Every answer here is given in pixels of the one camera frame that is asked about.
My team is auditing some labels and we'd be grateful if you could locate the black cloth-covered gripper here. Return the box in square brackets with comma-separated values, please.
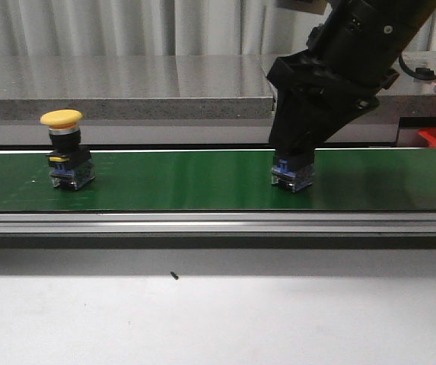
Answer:
[267, 52, 399, 159]

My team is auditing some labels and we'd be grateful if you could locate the yellow mushroom push button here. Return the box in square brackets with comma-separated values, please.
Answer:
[40, 109, 95, 191]

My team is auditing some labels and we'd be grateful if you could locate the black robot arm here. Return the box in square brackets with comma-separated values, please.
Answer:
[267, 1, 436, 158]

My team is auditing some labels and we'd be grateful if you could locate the grey stone countertop right slab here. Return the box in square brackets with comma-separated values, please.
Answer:
[364, 51, 436, 122]

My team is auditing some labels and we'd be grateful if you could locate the grey stone countertop slab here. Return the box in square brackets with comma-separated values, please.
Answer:
[364, 51, 436, 122]
[0, 56, 274, 120]

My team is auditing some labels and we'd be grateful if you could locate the black sensor module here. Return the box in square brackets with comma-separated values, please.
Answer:
[415, 67, 435, 81]

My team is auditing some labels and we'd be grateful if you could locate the green conveyor belt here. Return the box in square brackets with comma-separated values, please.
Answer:
[0, 148, 436, 212]

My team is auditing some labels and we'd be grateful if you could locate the small black screw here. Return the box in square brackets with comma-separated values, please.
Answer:
[170, 271, 179, 281]

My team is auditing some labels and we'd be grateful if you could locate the grey stone countertop left slab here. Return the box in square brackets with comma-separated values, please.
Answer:
[0, 56, 274, 120]

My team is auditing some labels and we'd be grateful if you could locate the white cabinet front panel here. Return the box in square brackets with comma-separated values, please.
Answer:
[0, 116, 399, 146]

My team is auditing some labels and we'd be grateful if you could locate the aluminium conveyor frame rail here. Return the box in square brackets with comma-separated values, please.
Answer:
[0, 211, 436, 236]

